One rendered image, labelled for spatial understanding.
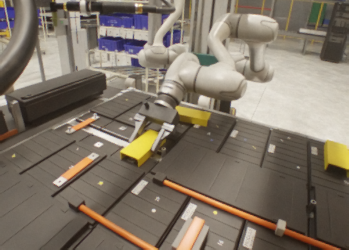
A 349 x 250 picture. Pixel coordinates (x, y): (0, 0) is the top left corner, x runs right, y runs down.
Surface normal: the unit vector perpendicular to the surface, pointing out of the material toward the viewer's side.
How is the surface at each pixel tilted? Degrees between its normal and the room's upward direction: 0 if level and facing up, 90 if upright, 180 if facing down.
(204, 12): 90
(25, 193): 0
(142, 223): 0
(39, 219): 0
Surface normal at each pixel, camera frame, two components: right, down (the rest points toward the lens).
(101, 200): 0.06, -0.90
